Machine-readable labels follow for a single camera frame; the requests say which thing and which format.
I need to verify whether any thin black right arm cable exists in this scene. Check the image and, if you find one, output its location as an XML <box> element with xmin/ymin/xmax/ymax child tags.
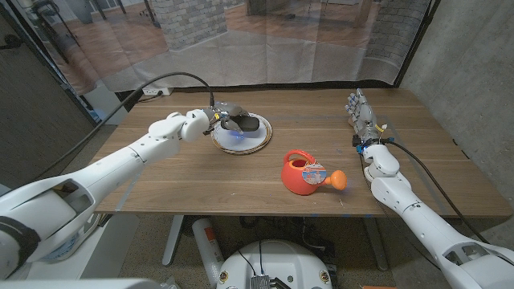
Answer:
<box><xmin>359</xmin><ymin>156</ymin><xmax>443</xmax><ymax>270</ymax></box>

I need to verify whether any white robot shoulder cover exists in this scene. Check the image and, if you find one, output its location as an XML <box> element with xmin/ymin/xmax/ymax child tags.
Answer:
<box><xmin>0</xmin><ymin>279</ymin><xmax>161</xmax><ymax>289</ymax></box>

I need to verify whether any black wall hook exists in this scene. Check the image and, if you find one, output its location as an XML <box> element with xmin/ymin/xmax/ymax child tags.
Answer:
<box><xmin>0</xmin><ymin>34</ymin><xmax>23</xmax><ymax>51</ymax></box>

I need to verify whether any black backdrop stand pole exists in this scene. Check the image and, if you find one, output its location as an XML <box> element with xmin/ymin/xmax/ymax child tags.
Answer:
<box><xmin>0</xmin><ymin>0</ymin><xmax>104</xmax><ymax>129</ymax></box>
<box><xmin>393</xmin><ymin>0</ymin><xmax>442</xmax><ymax>88</ymax></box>

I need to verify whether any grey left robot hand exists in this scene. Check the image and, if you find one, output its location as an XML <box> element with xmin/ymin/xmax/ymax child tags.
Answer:
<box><xmin>204</xmin><ymin>100</ymin><xmax>252</xmax><ymax>136</ymax></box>

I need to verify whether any white cylinder orange label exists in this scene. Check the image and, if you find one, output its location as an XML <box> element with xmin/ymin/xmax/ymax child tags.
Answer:
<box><xmin>191</xmin><ymin>218</ymin><xmax>225</xmax><ymax>287</ymax></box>

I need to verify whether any white round robot torso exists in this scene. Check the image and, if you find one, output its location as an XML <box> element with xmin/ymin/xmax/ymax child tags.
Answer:
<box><xmin>216</xmin><ymin>239</ymin><xmax>333</xmax><ymax>289</ymax></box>

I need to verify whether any dark grey glasses case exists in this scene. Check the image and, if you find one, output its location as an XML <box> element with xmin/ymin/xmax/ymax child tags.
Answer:
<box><xmin>230</xmin><ymin>114</ymin><xmax>261</xmax><ymax>133</ymax></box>

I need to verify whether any black floor cable bundle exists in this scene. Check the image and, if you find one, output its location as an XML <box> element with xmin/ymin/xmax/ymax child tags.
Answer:
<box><xmin>239</xmin><ymin>216</ymin><xmax>337</xmax><ymax>262</ymax></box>

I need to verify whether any person in blue jeans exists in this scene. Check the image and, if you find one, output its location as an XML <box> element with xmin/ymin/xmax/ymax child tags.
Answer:
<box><xmin>39</xmin><ymin>230</ymin><xmax>84</xmax><ymax>264</ymax></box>

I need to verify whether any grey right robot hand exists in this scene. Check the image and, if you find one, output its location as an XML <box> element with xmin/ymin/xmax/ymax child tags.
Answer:
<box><xmin>344</xmin><ymin>88</ymin><xmax>386</xmax><ymax>145</ymax></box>

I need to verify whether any grey table leg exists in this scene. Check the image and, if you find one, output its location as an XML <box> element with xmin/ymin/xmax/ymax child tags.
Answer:
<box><xmin>363</xmin><ymin>217</ymin><xmax>390</xmax><ymax>272</ymax></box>
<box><xmin>161</xmin><ymin>214</ymin><xmax>186</xmax><ymax>267</ymax></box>

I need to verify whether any white paper plate gold rim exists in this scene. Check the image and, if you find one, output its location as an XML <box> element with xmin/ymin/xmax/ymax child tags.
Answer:
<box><xmin>210</xmin><ymin>112</ymin><xmax>273</xmax><ymax>156</ymax></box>

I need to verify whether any orange toy watering can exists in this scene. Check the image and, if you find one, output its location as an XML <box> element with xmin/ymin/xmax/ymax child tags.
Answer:
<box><xmin>280</xmin><ymin>149</ymin><xmax>349</xmax><ymax>197</ymax></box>

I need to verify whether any white cabinet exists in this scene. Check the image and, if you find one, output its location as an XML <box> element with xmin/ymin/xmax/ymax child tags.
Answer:
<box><xmin>83</xmin><ymin>82</ymin><xmax>129</xmax><ymax>125</ymax></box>

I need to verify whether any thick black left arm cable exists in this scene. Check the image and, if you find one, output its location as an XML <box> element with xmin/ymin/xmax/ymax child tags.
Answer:
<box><xmin>34</xmin><ymin>71</ymin><xmax>216</xmax><ymax>181</ymax></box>

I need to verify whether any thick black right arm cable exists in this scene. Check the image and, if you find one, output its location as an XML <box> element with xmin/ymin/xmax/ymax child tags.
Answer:
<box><xmin>383</xmin><ymin>138</ymin><xmax>491</xmax><ymax>244</ymax></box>

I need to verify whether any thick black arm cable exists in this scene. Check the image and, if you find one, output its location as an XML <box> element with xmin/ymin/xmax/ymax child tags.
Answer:
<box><xmin>383</xmin><ymin>138</ymin><xmax>491</xmax><ymax>244</ymax></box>
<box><xmin>34</xmin><ymin>71</ymin><xmax>216</xmax><ymax>181</ymax></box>

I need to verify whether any black power cord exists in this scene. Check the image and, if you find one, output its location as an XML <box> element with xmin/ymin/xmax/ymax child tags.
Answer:
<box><xmin>136</xmin><ymin>91</ymin><xmax>164</xmax><ymax>104</ymax></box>

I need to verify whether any printed room backdrop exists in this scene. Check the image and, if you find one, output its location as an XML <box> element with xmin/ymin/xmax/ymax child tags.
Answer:
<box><xmin>7</xmin><ymin>0</ymin><xmax>433</xmax><ymax>96</ymax></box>

